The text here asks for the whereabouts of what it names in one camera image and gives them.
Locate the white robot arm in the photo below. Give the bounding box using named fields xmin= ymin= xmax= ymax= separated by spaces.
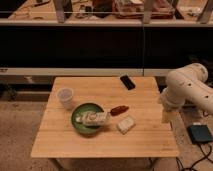
xmin=159 ymin=63 xmax=213 ymax=123

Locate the black power box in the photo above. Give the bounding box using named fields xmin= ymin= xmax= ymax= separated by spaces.
xmin=187 ymin=125 xmax=213 ymax=144

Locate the white sponge block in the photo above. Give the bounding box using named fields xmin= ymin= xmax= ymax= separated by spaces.
xmin=117 ymin=116 xmax=135 ymax=134

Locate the brown sausage-shaped object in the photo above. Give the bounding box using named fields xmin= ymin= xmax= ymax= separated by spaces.
xmin=110 ymin=106 xmax=129 ymax=116

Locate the white tube in bowl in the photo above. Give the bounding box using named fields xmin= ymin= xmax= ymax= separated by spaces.
xmin=75 ymin=111 xmax=109 ymax=127

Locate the green bowl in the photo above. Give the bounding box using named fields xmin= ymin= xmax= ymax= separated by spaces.
xmin=71 ymin=103 xmax=103 ymax=135

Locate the wooden table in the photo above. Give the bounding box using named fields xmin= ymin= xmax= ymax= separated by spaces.
xmin=31 ymin=77 xmax=179 ymax=160

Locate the grey shelf rack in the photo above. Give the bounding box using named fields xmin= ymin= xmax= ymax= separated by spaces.
xmin=0 ymin=0 xmax=213 ymax=79

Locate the black cable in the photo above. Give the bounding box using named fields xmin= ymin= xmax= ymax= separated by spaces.
xmin=175 ymin=143 xmax=213 ymax=171

